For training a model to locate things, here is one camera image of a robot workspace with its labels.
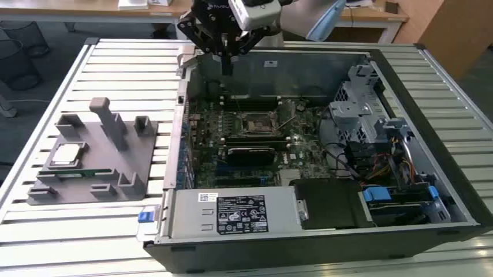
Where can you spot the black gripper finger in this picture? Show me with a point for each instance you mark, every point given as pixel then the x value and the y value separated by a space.
pixel 251 40
pixel 194 31

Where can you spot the thin metal locking lever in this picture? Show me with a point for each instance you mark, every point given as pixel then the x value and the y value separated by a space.
pixel 241 106
pixel 289 120

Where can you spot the silver CPU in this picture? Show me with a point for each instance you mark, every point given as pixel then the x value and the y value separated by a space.
pixel 67 153

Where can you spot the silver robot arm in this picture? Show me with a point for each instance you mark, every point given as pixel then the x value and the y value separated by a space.
pixel 293 17

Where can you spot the CPU socket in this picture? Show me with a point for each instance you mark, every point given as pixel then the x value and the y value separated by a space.
pixel 259 125

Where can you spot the white label sticker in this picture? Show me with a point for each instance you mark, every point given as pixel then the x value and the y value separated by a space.
pixel 271 63

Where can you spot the white box with label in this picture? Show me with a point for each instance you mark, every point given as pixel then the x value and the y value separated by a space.
pixel 158 2

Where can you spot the black RAM slot bank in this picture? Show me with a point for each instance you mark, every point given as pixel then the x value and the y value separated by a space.
pixel 251 104
pixel 255 142

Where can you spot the silver drive cage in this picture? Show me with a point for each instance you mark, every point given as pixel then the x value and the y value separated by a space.
pixel 347 111

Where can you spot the small brown box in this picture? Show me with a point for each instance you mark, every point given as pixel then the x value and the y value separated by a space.
pixel 392 7

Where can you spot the green motherboard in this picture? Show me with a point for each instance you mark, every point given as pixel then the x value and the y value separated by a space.
pixel 304 144

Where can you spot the black graphics card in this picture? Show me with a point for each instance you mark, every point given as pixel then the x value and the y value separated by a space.
pixel 251 157

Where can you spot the black mesh waste bin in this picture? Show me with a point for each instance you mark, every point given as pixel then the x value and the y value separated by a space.
pixel 27 37
pixel 15 66

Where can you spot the silver chipset heatsink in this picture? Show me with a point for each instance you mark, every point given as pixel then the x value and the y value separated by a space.
pixel 289 176

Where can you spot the black expansion slot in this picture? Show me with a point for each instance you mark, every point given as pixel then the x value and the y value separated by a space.
pixel 238 181

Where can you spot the grey parts rack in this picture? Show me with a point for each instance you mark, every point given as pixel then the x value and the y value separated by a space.
pixel 101 161

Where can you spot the wooden cabinet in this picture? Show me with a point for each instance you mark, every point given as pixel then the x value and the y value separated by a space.
pixel 455 34

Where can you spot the grey metal foot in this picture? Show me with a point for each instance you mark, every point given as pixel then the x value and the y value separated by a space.
pixel 7 106

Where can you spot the green RAM stick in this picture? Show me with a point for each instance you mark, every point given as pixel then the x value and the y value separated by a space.
pixel 70 172

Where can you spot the silver power supply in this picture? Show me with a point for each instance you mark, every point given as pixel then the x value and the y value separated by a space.
pixel 185 213

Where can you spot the hard disk in blue carrier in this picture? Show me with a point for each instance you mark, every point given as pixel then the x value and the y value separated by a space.
pixel 377 194

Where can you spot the blue case latch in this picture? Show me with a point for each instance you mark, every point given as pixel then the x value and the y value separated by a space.
pixel 145 217

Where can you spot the black PC case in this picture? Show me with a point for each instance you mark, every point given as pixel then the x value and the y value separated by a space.
pixel 269 254

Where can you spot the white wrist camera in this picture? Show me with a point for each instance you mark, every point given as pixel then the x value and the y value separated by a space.
pixel 259 13

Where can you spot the wooden desk white frame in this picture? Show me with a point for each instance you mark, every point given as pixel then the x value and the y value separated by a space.
pixel 97 11

